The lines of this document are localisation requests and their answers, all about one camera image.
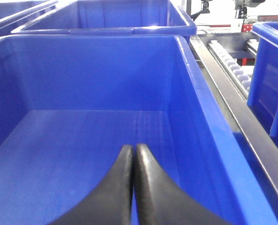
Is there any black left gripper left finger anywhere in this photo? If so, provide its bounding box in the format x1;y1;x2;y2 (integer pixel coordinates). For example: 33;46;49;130
50;145;133;225

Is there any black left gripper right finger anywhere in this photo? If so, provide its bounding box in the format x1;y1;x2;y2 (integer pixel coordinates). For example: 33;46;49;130
134;143;228;225

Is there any stainless steel shelf rack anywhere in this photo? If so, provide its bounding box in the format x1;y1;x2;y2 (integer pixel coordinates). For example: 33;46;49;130
189;31;278;225

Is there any large blue plastic bin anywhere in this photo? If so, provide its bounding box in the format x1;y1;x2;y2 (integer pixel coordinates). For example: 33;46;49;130
0;35;278;225

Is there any white roller track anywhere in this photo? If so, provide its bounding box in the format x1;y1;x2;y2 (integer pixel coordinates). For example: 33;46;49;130
208;40;251;99

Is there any blue plastic bin right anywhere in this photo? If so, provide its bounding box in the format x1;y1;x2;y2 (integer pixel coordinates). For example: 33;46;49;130
247;22;278;148

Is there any blue plastic bin behind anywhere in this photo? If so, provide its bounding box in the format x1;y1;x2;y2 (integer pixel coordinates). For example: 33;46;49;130
11;0;197;40

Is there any blue plastic bin left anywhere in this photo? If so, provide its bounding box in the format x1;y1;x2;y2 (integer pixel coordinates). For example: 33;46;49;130
0;0;58;37

